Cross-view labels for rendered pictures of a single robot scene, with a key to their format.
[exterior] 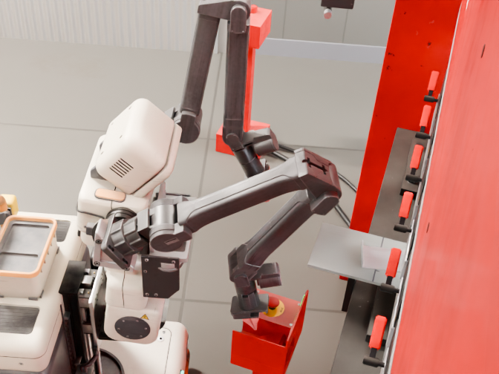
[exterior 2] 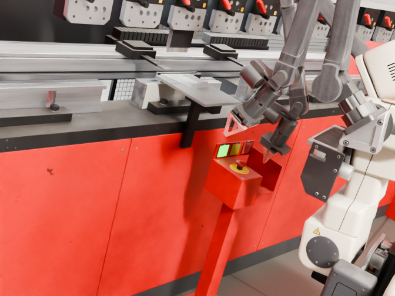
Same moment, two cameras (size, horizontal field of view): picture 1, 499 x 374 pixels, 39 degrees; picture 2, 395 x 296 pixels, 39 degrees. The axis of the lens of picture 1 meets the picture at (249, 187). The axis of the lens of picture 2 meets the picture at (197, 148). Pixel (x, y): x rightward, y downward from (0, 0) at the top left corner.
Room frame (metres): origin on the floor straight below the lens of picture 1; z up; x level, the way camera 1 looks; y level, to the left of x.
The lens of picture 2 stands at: (3.04, 0.57, 1.56)
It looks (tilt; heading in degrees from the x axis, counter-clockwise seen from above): 23 degrees down; 207
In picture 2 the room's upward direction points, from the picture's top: 16 degrees clockwise
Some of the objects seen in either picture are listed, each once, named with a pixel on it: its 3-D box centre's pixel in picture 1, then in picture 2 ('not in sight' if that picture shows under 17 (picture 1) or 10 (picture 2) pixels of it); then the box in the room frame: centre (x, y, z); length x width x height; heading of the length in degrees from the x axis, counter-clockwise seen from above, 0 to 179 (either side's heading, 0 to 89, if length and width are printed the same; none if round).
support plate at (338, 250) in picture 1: (361, 255); (197, 89); (1.39, -0.32, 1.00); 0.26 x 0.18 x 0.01; 75
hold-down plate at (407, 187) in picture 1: (413, 167); (23, 116); (1.95, -0.56, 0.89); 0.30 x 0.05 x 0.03; 165
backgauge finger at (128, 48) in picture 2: not in sight; (147, 55); (1.31, -0.62, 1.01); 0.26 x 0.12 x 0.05; 75
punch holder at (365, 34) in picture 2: not in sight; (361, 22); (0.22, -0.16, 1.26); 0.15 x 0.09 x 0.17; 165
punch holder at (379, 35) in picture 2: not in sight; (380, 24); (0.03, -0.11, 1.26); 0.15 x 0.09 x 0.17; 165
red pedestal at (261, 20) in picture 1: (246, 82); not in sight; (3.20, 0.06, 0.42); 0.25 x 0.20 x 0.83; 75
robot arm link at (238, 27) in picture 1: (236, 73); (308, 7); (1.62, 0.06, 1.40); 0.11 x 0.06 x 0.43; 0
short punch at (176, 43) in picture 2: not in sight; (180, 39); (1.36, -0.47, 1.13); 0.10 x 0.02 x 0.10; 165
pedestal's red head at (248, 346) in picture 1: (269, 326); (244, 173); (1.32, -0.09, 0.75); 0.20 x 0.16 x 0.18; 163
